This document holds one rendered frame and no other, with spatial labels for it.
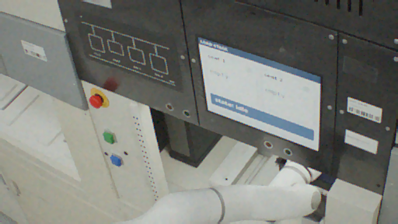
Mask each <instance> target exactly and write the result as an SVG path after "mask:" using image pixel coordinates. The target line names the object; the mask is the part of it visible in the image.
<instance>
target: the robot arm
mask: <svg viewBox="0 0 398 224"><path fill-rule="evenodd" d="M320 174H321V173H320V172H319V171H316V170H311V169H310V168H307V167H305V166H302V165H300V164H297V163H293V162H291V161H288V160H287V162H286V164H285V166H284V167H283V168H282V169H281V170H280V171H279V172H278V174H277V175H276V176H275V178H274V179H273V180H272V181H271V184H270V185H269V186H261V185H252V184H251V185H229V186H221V187H208V188H201V189H194V190H187V191H177V192H170V193H168V194H166V195H164V196H163V197H162V198H161V199H159V200H158V201H157V202H156V203H155V204H154V205H153V206H152V207H151V208H150V209H149V210H148V211H147V212H145V213H144V214H143V215H140V216H139V217H137V218H133V219H130V220H127V221H123V222H121V221H119V222H114V223H111V224H227V223H230V222H238V221H242V220H253V221H257V220H264V221H265V222H267V223H269V224H278V223H279V222H280V221H281V220H282V219H294V218H299V217H302V216H305V215H309V214H310V213H312V212H314V211H315V210H317V208H318V207H319V204H320V201H321V196H320V192H319V190H318V189H317V188H316V187H314V186H313V185H309V183H310V182H313V181H314V180H315V179H316V178H317V177H318V176H319V175H320Z"/></svg>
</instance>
